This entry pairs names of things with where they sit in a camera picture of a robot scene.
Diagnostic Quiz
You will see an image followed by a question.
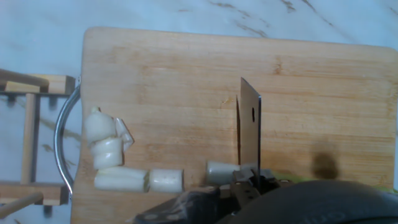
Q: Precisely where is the short white scallion piece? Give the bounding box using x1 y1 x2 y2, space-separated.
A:
91 138 124 170
148 168 185 194
205 160 246 185

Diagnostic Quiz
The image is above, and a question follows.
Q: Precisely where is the wooden peg rack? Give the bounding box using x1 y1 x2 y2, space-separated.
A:
0 68 76 218

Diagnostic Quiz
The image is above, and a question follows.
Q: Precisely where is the long white scallion piece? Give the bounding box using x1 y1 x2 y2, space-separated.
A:
93 166 150 193

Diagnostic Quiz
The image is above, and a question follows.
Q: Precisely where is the single white green scallion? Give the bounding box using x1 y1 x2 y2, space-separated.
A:
273 172 398 193

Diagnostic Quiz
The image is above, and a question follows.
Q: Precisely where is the white scallion root bulb piece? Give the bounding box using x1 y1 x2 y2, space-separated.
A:
83 106 118 144

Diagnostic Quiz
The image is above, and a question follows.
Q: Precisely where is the steel cleaver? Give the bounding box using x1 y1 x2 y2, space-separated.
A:
236 77 262 184

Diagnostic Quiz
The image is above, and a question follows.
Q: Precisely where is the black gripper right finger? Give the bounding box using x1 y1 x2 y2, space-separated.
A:
241 169 280 206

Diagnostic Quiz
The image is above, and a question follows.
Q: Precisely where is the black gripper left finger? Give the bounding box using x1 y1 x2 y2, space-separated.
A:
133 167 252 224

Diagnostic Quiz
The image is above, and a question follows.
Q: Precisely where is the wooden cutting board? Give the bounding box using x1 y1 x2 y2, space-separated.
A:
54 26 398 224

